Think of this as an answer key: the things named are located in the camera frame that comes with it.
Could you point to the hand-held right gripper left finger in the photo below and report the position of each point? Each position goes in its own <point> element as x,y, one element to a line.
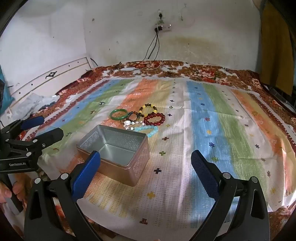
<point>86,176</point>

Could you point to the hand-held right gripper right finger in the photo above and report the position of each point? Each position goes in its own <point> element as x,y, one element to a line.
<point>204,176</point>

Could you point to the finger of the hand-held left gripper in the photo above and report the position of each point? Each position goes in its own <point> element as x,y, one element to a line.
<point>32,122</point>
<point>52,134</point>

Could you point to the rectangular metal tin box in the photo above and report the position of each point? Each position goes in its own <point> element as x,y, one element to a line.
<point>136,162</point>

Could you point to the green jade bangle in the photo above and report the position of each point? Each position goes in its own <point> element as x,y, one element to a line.
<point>111,114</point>

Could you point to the person's left hand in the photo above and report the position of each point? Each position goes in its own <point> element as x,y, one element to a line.
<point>4,193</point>

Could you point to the grey crumpled clothes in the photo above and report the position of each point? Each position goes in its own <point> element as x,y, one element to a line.
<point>34,103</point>

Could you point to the teal cloth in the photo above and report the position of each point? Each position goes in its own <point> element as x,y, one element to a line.
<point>5,92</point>

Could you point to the striped colourful mat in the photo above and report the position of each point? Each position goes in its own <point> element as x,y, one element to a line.
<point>203,120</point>

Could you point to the floral brown bedsheet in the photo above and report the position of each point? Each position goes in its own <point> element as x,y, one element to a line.
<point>203,69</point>

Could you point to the mustard yellow garment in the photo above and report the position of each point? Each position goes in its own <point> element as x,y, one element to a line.
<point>275,46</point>

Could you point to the white power strip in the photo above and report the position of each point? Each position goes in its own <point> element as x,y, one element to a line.
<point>165,27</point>

